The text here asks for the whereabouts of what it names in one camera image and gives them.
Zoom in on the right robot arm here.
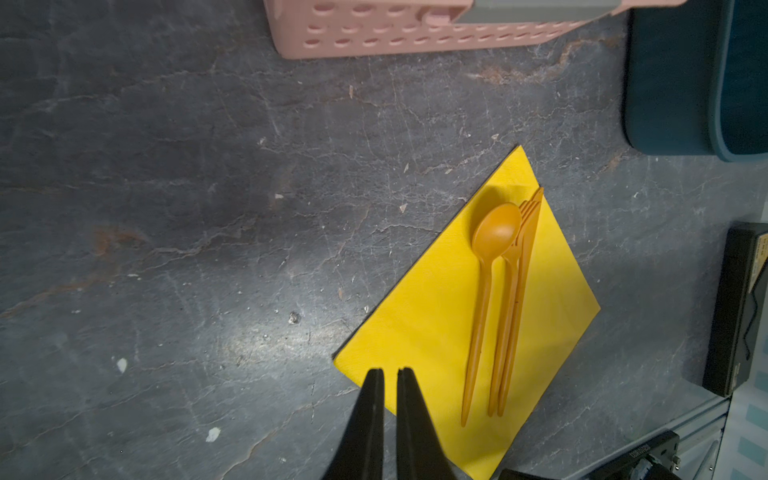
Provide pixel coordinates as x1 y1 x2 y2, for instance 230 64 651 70
569 430 680 480

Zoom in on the pink perforated plastic basket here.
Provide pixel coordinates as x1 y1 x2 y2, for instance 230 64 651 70
264 0 677 60

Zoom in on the orange plastic fork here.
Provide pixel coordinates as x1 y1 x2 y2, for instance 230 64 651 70
487 198 538 417

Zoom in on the dark teal plastic tray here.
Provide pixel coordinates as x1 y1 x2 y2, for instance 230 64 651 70
623 1 767 163

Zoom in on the yellow paper napkin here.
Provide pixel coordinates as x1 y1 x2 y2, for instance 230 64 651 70
334 147 600 479

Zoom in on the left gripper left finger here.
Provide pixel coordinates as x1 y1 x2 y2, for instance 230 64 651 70
322 369 385 480

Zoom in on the orange plastic spoon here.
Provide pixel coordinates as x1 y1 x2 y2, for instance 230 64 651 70
461 202 522 427

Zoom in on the orange plastic knife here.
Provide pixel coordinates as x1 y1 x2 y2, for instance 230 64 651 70
497 187 544 416

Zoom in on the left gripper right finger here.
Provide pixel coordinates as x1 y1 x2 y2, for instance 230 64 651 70
396 368 457 480

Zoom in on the black yellow flat device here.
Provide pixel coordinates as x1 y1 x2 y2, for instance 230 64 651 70
702 222 767 397

